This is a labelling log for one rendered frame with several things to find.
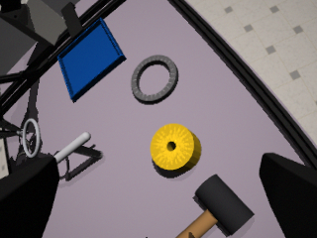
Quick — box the white ring with attached rope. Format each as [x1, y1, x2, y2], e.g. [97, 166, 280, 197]
[15, 118, 41, 161]

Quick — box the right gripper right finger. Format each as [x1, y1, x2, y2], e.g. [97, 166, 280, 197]
[259, 153, 317, 238]

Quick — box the dark grey ring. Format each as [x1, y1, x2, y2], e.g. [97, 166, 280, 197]
[131, 55, 178, 103]

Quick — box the white rounded bar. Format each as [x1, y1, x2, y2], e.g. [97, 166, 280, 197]
[54, 132, 91, 164]

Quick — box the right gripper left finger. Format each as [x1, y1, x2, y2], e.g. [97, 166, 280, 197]
[0, 157, 59, 238]

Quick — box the black rubber mallet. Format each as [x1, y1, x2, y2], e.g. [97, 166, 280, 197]
[175, 175, 255, 238]

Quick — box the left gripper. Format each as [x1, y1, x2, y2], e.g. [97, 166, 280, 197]
[0, 116, 22, 139]

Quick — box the blue tray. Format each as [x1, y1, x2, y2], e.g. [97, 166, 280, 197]
[57, 17, 126, 101]

